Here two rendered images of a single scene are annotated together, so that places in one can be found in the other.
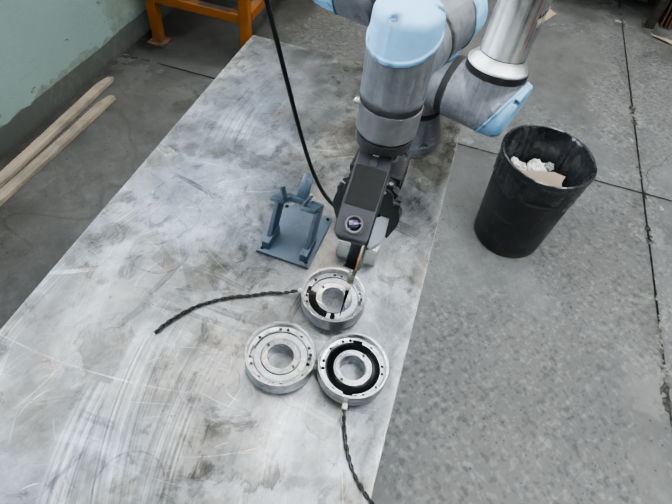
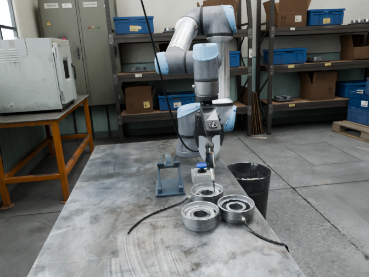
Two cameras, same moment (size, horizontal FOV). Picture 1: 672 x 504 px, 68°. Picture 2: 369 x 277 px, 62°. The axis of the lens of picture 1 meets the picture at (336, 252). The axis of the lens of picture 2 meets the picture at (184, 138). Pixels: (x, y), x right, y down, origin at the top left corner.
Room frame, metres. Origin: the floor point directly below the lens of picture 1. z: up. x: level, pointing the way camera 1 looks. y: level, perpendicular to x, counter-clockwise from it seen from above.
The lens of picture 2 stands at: (-0.40, 0.32, 1.27)
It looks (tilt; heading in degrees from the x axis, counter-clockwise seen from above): 16 degrees down; 343
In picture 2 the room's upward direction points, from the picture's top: 3 degrees counter-clockwise
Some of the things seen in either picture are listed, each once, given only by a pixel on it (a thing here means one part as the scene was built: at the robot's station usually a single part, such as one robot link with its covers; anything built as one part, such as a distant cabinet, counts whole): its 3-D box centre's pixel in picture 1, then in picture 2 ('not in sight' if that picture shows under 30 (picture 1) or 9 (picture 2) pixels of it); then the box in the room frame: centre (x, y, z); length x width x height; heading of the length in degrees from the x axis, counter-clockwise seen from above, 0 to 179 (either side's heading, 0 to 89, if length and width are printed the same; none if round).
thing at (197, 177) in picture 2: (362, 236); (202, 176); (0.59, -0.04, 0.82); 0.08 x 0.07 x 0.05; 169
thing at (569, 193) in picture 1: (525, 197); (246, 197); (1.43, -0.69, 0.21); 0.34 x 0.34 x 0.43
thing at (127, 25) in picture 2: not in sight; (134, 26); (4.05, -0.40, 1.61); 0.52 x 0.38 x 0.22; 82
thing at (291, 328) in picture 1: (280, 358); (200, 216); (0.33, 0.06, 0.82); 0.10 x 0.10 x 0.04
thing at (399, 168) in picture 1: (379, 163); (207, 113); (0.51, -0.04, 1.07); 0.09 x 0.08 x 0.12; 167
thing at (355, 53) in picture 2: not in sight; (358, 46); (3.42, -3.66, 1.19); 0.45 x 0.40 x 0.37; 74
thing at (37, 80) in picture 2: not in sight; (40, 75); (2.92, 0.73, 1.10); 0.62 x 0.61 x 0.65; 169
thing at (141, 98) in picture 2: not in sight; (139, 98); (4.03, -0.38, 0.64); 0.49 x 0.40 x 0.37; 84
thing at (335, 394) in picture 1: (352, 369); (235, 209); (0.33, -0.05, 0.82); 0.10 x 0.10 x 0.04
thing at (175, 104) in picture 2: not in sight; (176, 100); (3.95, -0.91, 0.56); 0.52 x 0.38 x 0.22; 76
